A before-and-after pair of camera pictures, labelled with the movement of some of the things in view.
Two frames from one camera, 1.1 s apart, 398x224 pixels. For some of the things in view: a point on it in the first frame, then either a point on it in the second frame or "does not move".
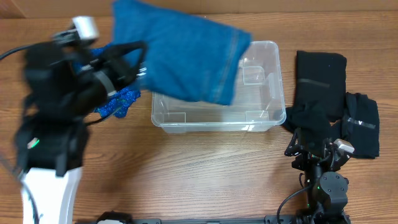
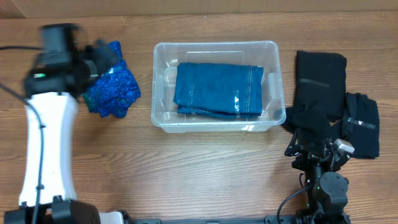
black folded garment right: x=360 y=126 does not move
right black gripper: x=314 y=154 does not move
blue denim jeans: x=186 y=56 -> x=219 y=90
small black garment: x=312 y=119 does not move
